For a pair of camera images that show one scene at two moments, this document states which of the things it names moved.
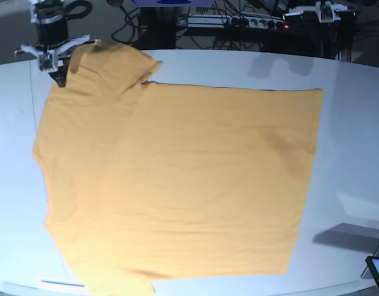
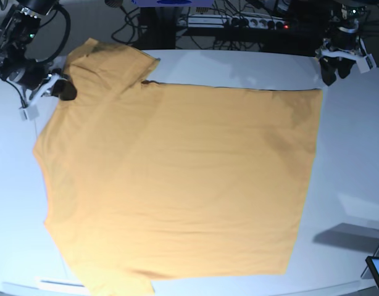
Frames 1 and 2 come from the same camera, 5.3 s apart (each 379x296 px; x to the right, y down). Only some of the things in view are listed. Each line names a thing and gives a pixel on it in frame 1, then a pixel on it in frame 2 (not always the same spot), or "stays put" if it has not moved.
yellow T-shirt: x=142 y=180 stays put
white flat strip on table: x=57 y=282 stays put
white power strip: x=232 y=21 stays put
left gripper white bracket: x=49 y=60 → x=62 y=88
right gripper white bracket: x=327 y=12 → x=329 y=61
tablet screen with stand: x=377 y=266 stays put
